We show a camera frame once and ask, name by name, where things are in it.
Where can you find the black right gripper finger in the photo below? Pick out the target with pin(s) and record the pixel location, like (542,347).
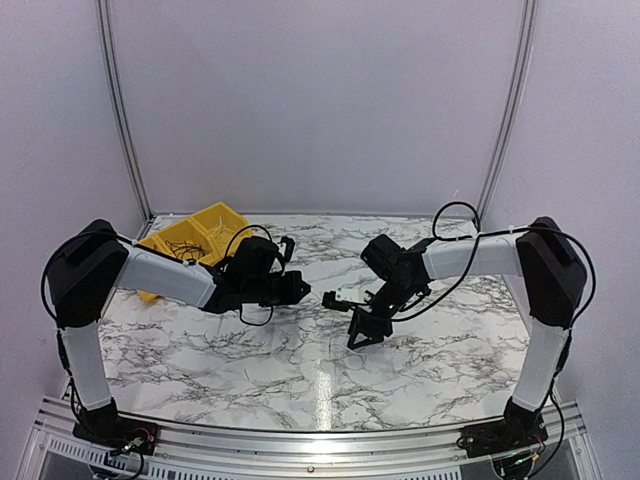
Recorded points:
(360,340)
(358,330)

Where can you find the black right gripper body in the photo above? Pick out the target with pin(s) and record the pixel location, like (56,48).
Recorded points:
(399,295)

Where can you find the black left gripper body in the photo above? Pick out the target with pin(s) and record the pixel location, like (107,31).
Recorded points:
(258,291)

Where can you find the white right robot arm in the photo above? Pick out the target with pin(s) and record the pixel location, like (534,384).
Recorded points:
(546,258)

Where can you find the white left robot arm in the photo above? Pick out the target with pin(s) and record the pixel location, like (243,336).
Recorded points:
(82,276)

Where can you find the yellow plastic bin right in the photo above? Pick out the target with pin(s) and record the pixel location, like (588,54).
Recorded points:
(220,223)

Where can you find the yellow plastic bin middle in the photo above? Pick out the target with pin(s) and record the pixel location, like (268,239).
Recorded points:
(185,241)

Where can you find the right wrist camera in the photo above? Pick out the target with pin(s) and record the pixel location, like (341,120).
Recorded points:
(343,299)

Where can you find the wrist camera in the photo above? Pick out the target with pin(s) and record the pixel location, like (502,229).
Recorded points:
(343,299)
(288,244)

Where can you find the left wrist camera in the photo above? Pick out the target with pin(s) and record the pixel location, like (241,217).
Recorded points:
(288,244)

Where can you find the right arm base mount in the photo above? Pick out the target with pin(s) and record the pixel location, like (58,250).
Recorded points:
(518,428)

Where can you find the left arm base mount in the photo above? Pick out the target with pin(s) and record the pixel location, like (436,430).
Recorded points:
(115,432)

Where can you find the aluminium front rail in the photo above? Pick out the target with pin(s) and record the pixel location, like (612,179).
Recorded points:
(191,451)

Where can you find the aluminium corner post right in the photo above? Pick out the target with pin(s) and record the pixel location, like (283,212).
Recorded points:
(515,91)

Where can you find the aluminium corner post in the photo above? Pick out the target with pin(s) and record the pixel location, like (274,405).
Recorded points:
(119,109)
(515,91)

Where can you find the aluminium corner post left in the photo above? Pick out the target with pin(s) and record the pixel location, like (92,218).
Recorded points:
(119,109)

